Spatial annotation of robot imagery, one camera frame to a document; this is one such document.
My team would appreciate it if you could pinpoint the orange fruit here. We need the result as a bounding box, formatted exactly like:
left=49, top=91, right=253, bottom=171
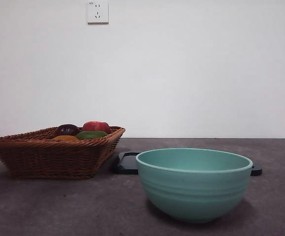
left=52, top=135, right=79, bottom=142

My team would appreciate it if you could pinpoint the teal ribbed bowl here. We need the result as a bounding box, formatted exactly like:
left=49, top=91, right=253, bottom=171
left=135, top=147, right=253, bottom=224

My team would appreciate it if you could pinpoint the red fruit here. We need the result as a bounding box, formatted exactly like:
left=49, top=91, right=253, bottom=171
left=82, top=120, right=110, bottom=135

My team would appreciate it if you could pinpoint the dark rectangular tray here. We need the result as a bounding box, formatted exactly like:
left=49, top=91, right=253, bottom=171
left=111, top=151, right=263, bottom=176

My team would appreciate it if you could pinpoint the green fruit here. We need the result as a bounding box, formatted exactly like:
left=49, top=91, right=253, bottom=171
left=74, top=130, right=108, bottom=141

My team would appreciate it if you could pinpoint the dark purple fruit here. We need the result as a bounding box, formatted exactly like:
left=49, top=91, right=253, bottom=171
left=54, top=124, right=80, bottom=137

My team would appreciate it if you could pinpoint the brown wicker basket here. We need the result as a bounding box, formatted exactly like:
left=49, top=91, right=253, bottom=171
left=0, top=126, right=126, bottom=180

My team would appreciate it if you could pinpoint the white wall socket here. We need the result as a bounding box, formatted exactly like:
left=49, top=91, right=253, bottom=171
left=87, top=0, right=109, bottom=25

